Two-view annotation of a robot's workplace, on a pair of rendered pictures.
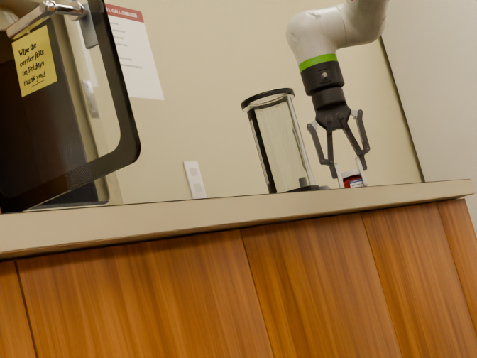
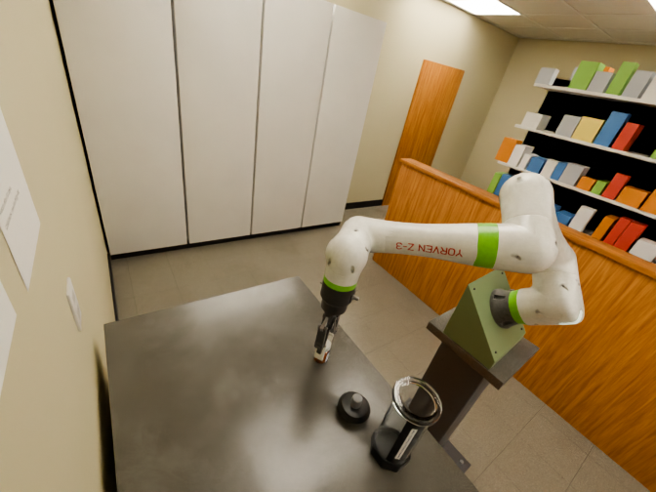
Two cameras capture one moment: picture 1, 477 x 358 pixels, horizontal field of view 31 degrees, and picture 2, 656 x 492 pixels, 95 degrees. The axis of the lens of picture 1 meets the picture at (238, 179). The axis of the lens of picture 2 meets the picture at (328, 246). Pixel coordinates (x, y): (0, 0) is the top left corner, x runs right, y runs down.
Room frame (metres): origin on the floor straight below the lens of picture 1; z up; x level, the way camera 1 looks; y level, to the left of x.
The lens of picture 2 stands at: (1.78, 0.39, 1.75)
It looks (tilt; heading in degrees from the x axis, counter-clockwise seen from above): 30 degrees down; 290
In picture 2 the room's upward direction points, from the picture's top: 12 degrees clockwise
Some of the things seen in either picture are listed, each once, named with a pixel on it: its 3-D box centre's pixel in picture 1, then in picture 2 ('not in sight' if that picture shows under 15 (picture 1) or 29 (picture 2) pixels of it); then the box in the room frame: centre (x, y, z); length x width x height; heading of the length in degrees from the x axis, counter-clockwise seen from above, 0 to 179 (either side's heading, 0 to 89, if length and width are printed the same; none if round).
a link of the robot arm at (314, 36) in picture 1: (314, 38); (346, 258); (1.96, -0.26, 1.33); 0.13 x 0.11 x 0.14; 96
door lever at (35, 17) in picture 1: (42, 20); not in sight; (1.05, 0.19, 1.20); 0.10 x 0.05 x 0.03; 52
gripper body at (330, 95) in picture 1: (331, 110); (333, 308); (1.96, -0.25, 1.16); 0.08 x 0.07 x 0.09; 90
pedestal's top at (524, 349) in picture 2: not in sight; (481, 338); (1.45, -0.73, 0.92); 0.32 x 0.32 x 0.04; 62
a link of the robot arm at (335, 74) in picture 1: (323, 79); (339, 289); (1.95, -0.25, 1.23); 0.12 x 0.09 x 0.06; 0
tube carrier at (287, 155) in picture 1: (281, 148); (402, 424); (1.68, -0.10, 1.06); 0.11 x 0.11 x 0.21
